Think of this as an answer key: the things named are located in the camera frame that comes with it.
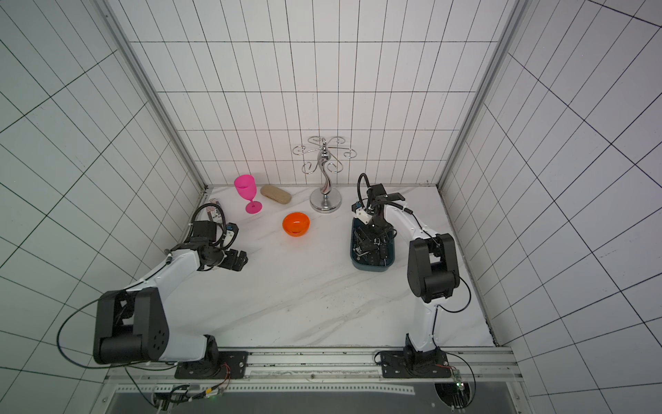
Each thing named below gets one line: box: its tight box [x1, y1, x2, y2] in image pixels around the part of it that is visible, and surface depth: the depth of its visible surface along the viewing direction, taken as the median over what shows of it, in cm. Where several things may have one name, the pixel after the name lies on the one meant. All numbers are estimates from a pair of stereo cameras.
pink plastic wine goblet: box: [234, 174, 263, 215], surface depth 105 cm
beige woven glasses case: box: [260, 184, 293, 205], surface depth 116 cm
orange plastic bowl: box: [282, 211, 312, 238], surface depth 103 cm
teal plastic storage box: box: [349, 217, 395, 273], surface depth 95 cm
